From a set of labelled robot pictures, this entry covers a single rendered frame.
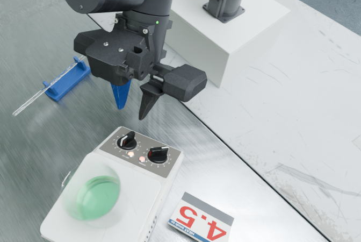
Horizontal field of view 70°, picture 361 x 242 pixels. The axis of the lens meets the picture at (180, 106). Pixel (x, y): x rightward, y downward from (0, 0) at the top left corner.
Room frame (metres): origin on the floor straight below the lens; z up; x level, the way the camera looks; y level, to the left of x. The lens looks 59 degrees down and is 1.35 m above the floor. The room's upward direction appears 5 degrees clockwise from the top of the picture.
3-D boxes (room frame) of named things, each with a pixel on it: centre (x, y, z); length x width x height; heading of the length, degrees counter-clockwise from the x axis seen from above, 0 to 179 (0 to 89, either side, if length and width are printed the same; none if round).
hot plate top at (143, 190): (0.06, 0.09, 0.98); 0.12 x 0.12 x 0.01; 71
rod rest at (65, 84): (0.31, 0.24, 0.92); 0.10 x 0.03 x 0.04; 150
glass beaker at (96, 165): (0.07, 0.09, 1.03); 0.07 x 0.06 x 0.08; 4
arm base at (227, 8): (0.45, -0.07, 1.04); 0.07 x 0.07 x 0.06; 45
